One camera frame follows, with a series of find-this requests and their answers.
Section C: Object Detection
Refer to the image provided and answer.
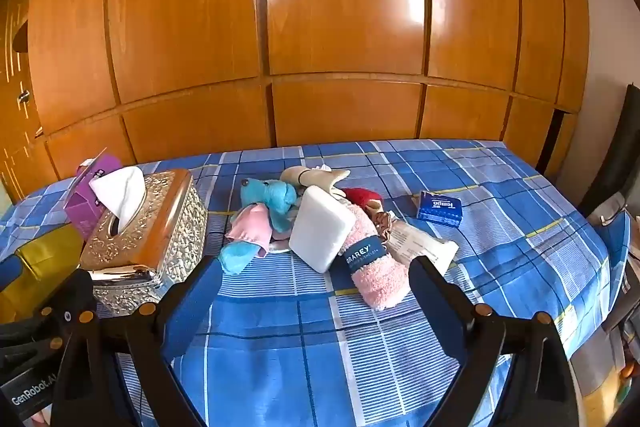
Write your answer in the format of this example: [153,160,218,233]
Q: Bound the cream cloth black band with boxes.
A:
[280,164,352,198]

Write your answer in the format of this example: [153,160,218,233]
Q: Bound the beige satin scrunchie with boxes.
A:
[372,211,398,240]

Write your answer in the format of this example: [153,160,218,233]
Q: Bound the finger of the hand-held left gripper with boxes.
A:
[42,268,97,323]

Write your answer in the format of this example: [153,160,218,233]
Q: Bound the gold tin tray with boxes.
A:
[0,232,86,323]

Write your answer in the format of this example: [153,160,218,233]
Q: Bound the white tissue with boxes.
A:
[89,166,147,228]

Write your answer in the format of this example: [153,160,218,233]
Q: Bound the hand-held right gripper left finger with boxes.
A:
[52,255,224,427]

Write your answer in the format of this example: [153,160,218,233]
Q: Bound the wooden wardrobe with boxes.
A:
[27,0,591,188]

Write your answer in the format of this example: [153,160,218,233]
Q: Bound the blue pocket tissue pack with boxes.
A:
[416,190,463,228]

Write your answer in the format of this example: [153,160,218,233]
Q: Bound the white printed wipes packet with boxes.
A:
[387,214,460,275]

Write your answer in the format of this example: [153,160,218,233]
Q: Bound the blue teddy bear pink shirt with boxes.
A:
[220,178,301,275]

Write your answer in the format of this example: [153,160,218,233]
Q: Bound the pink towel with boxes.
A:
[327,202,415,312]

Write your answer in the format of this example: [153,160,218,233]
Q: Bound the wooden door with gold lines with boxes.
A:
[0,0,51,202]

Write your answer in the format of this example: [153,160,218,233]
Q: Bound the black chair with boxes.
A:
[580,84,640,218]

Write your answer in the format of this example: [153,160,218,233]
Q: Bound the purple carton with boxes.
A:
[63,148,123,240]

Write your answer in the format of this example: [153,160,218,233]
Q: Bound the red sock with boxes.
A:
[342,188,383,212]

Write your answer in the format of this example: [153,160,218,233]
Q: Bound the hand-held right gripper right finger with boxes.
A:
[409,255,581,427]

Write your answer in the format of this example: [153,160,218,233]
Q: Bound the bed with blue plaid sheet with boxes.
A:
[0,138,632,427]

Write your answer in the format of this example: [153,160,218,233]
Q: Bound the white sponge block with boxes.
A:
[289,185,356,273]

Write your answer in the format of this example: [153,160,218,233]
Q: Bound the silver embossed tissue box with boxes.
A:
[79,170,208,314]

